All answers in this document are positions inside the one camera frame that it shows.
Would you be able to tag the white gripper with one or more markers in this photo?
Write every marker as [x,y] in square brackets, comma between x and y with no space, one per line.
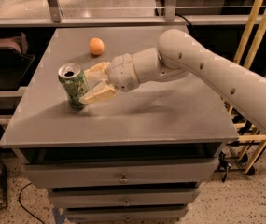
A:
[122,73]

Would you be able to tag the green soda can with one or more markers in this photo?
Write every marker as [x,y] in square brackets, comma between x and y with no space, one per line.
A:
[73,80]

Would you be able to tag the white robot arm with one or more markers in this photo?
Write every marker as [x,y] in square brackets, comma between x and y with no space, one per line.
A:
[176,54]

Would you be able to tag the orange fruit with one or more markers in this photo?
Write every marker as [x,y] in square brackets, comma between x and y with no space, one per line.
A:
[96,46]

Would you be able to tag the grey drawer cabinet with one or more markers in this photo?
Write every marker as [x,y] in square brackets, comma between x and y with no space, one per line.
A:
[139,156]

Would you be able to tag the dark chair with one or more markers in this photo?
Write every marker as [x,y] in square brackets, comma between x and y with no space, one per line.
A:
[15,62]

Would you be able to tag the wooden ladder frame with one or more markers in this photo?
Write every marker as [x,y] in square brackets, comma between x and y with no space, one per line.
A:
[247,93]

